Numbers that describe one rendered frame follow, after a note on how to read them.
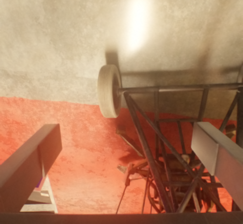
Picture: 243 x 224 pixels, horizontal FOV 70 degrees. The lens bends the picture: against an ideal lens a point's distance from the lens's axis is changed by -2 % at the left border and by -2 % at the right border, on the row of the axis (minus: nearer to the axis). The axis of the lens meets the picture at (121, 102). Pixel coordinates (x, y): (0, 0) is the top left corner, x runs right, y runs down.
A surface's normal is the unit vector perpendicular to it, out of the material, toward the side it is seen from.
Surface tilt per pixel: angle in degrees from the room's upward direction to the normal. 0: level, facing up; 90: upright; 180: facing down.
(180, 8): 0
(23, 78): 0
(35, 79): 0
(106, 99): 21
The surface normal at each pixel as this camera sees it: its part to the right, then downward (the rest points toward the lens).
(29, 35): -0.11, 0.62
